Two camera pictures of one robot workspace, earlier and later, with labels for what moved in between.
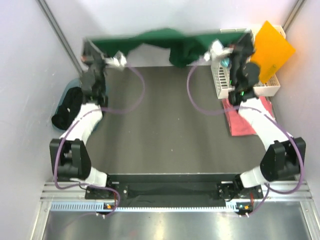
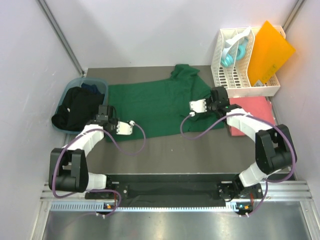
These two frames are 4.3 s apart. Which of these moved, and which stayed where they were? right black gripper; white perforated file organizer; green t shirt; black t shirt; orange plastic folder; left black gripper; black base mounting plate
Moved: green t shirt; right black gripper; left black gripper
Stayed: black base mounting plate; black t shirt; white perforated file organizer; orange plastic folder
